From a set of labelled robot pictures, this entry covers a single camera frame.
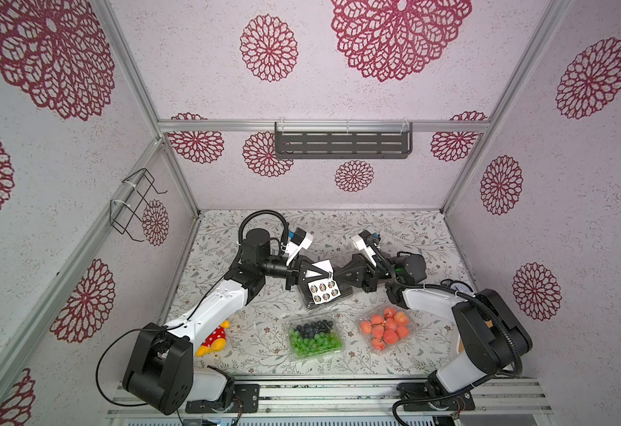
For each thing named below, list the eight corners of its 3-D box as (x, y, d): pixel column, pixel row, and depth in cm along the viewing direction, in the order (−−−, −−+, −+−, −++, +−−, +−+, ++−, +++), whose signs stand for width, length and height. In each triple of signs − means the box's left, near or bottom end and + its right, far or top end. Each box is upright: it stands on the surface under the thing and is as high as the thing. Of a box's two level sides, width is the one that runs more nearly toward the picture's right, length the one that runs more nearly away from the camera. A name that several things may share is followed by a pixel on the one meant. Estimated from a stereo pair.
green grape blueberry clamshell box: (284, 361, 82) (283, 356, 78) (287, 320, 91) (286, 313, 86) (344, 361, 82) (346, 356, 78) (341, 320, 91) (342, 313, 86)
